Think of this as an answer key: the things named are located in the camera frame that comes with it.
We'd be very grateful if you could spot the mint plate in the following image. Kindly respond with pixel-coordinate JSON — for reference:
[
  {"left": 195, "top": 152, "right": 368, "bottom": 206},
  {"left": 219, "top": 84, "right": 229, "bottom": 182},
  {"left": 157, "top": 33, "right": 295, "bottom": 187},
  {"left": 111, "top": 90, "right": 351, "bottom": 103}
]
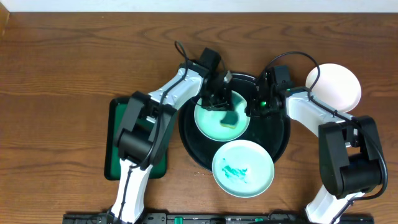
[
  {"left": 194, "top": 91, "right": 250, "bottom": 141},
  {"left": 211, "top": 140, "right": 275, "bottom": 198}
]

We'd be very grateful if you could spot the green yellow sponge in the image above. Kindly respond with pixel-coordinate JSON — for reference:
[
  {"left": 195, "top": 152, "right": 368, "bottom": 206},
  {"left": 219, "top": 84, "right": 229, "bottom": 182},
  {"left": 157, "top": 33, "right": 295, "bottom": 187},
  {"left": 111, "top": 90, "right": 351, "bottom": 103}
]
[{"left": 220, "top": 111, "right": 239, "bottom": 129}]

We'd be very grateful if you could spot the pink plate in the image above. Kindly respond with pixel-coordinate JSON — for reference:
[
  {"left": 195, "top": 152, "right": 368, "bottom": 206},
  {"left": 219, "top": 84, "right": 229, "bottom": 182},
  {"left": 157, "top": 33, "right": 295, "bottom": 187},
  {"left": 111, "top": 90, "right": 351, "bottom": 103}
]
[{"left": 312, "top": 63, "right": 361, "bottom": 113}]

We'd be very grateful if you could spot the mint plate front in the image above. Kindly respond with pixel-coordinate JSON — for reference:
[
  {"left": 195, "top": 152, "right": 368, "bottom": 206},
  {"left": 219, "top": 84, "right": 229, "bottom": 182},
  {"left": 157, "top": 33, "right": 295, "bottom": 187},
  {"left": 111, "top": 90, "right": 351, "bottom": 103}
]
[{"left": 211, "top": 140, "right": 275, "bottom": 198}]

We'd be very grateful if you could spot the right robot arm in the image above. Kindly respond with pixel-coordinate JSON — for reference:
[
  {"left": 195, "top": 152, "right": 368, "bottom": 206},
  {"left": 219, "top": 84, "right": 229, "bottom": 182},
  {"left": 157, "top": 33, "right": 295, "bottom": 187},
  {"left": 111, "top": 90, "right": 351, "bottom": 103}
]
[{"left": 247, "top": 63, "right": 388, "bottom": 223}]

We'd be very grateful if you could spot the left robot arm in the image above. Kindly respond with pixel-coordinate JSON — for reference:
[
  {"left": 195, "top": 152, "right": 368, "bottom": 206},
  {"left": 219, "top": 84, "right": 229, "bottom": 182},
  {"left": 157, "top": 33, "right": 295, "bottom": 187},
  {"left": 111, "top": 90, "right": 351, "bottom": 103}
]
[{"left": 108, "top": 48, "right": 234, "bottom": 223}]

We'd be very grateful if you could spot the black round tray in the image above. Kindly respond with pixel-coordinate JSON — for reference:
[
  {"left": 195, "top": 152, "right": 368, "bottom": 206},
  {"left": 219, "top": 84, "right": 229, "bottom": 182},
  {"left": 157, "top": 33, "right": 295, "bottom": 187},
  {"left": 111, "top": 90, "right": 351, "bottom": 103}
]
[{"left": 178, "top": 73, "right": 290, "bottom": 171}]

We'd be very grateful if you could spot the green rectangular tray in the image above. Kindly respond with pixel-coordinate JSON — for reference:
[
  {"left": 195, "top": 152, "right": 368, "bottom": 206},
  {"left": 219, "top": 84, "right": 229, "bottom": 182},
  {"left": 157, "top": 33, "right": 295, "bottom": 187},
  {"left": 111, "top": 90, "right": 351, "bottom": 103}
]
[{"left": 104, "top": 96, "right": 167, "bottom": 180}]

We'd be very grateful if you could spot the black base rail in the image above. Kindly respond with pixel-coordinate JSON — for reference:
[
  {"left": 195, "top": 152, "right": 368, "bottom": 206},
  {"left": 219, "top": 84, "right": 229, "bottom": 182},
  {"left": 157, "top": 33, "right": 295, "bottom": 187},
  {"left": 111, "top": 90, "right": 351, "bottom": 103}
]
[{"left": 62, "top": 212, "right": 374, "bottom": 224}]

